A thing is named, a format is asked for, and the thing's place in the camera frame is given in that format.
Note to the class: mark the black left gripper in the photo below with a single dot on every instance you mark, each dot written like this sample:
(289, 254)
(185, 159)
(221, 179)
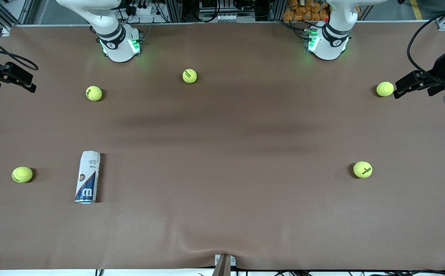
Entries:
(442, 66)

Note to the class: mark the white blue tennis ball can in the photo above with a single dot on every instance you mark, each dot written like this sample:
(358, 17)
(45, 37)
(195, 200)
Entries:
(88, 176)

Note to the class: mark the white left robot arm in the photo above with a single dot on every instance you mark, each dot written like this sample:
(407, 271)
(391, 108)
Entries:
(329, 46)

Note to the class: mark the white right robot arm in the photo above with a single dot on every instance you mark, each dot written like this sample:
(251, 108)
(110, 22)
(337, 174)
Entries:
(119, 50)

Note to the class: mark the yellow tennis ball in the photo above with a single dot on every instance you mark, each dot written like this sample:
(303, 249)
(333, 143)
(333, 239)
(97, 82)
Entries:
(94, 93)
(362, 169)
(22, 174)
(189, 76)
(385, 89)

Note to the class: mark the orange snack bags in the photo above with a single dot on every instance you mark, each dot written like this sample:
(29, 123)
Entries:
(302, 11)

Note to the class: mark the white power strip with plugs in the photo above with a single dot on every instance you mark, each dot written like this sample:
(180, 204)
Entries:
(142, 10)

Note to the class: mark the brown table cover mat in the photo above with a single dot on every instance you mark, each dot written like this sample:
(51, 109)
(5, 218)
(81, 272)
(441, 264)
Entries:
(222, 191)

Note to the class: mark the aluminium frame post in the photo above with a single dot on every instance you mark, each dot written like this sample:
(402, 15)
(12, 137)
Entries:
(278, 9)
(174, 9)

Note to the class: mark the brown post with white bracket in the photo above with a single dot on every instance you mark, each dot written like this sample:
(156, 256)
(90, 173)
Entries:
(222, 268)

